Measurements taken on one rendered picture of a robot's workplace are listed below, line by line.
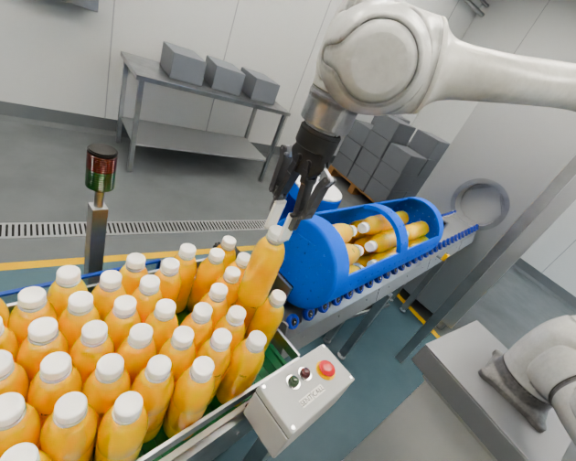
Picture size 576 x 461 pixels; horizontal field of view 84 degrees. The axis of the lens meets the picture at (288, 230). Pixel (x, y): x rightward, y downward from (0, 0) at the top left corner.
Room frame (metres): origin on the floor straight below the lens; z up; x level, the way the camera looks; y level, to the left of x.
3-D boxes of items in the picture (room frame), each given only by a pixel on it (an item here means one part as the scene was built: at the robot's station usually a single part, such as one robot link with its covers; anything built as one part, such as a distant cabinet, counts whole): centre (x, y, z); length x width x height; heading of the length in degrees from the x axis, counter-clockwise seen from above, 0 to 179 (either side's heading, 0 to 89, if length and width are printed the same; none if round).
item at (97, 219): (0.64, 0.47, 0.55); 0.04 x 0.04 x 1.10; 56
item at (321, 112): (0.58, 0.02, 1.55); 0.09 x 0.09 x 0.06
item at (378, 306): (1.59, -0.69, 0.31); 0.06 x 0.06 x 0.63; 56
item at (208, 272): (0.66, 0.14, 1.00); 0.07 x 0.07 x 0.19
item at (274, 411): (0.43, -0.17, 1.05); 0.20 x 0.10 x 0.10; 146
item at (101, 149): (0.64, 0.47, 1.18); 0.06 x 0.06 x 0.16
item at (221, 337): (0.43, 0.03, 1.10); 0.04 x 0.04 x 0.02
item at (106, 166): (0.64, 0.47, 1.23); 0.06 x 0.06 x 0.04
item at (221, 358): (0.43, 0.03, 1.00); 0.07 x 0.07 x 0.19
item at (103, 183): (0.64, 0.47, 1.18); 0.06 x 0.06 x 0.05
